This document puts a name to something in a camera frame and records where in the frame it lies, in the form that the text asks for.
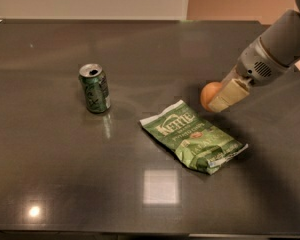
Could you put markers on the orange fruit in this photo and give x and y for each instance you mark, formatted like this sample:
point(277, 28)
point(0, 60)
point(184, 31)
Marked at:
point(208, 92)

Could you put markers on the green jalapeno chip bag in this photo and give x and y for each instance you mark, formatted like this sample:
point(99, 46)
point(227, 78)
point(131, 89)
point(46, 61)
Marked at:
point(197, 143)

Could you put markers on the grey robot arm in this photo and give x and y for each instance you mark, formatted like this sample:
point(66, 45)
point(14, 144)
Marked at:
point(282, 39)

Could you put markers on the green soda can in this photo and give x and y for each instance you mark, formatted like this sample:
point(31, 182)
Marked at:
point(94, 83)

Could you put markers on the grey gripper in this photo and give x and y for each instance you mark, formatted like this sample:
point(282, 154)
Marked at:
point(256, 63)

